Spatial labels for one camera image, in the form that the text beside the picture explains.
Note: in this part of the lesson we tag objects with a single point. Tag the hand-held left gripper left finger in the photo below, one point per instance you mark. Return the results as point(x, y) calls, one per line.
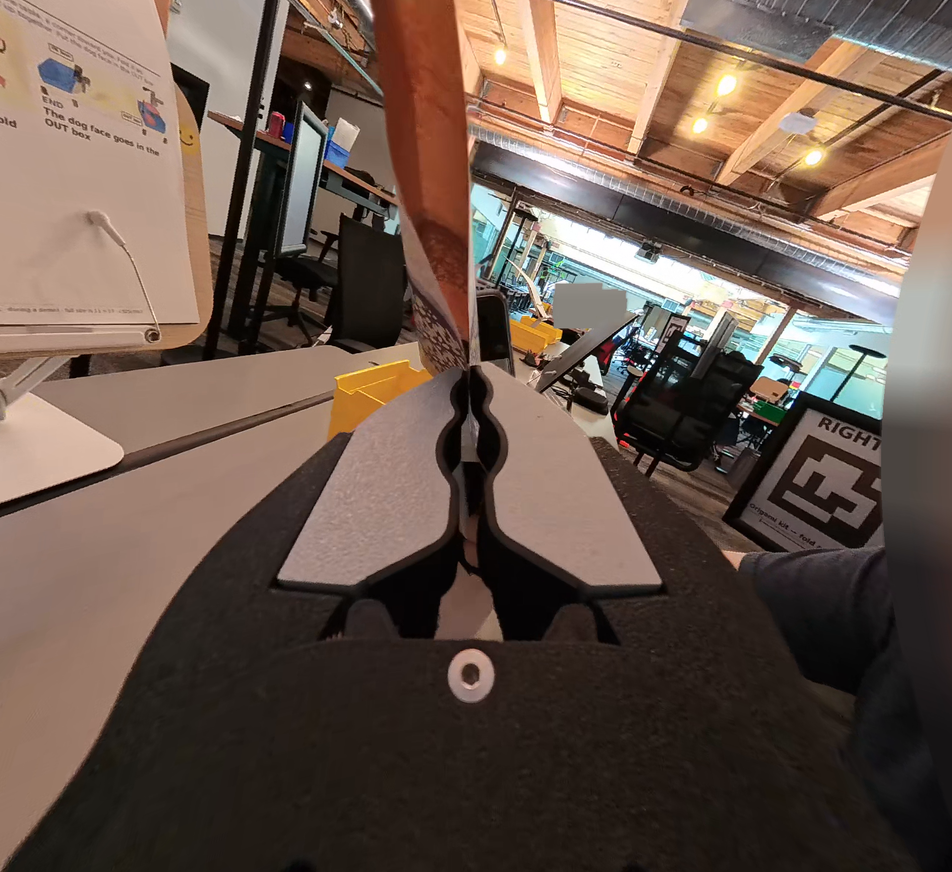
point(372, 507)

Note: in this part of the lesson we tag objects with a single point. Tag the blue storage bin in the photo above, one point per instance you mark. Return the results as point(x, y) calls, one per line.
point(338, 150)

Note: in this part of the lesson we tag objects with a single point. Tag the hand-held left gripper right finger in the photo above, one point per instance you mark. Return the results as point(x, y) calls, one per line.
point(573, 507)

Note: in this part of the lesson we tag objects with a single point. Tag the dark slanted board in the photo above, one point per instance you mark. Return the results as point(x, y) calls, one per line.
point(587, 355)

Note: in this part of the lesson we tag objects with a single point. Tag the black stand pole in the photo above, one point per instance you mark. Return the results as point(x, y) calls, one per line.
point(248, 143)

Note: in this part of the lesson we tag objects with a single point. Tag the rolling whiteboard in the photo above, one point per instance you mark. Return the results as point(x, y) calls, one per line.
point(301, 180)

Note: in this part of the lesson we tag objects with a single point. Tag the black mesh office chair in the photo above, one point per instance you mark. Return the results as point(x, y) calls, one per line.
point(684, 396)

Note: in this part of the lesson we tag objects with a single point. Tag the black framed marker sign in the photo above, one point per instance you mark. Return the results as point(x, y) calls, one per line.
point(818, 485)

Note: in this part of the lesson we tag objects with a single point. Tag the white ceiling device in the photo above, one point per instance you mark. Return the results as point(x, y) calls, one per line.
point(798, 122)

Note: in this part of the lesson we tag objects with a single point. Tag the yellow plastic bin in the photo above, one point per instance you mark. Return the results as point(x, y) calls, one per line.
point(357, 403)
point(535, 335)

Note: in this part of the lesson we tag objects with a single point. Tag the black ceiling pipe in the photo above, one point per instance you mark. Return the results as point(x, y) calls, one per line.
point(669, 30)

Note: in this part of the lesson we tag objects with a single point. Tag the red can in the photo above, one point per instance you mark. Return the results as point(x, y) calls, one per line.
point(277, 126)

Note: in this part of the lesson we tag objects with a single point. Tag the black high-back chair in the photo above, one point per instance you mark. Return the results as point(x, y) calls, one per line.
point(372, 277)

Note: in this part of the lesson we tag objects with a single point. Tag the patterned origami paper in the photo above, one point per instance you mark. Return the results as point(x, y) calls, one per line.
point(424, 105)

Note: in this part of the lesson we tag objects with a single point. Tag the instruction sheet stand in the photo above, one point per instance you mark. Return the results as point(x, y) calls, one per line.
point(89, 262)
point(195, 254)

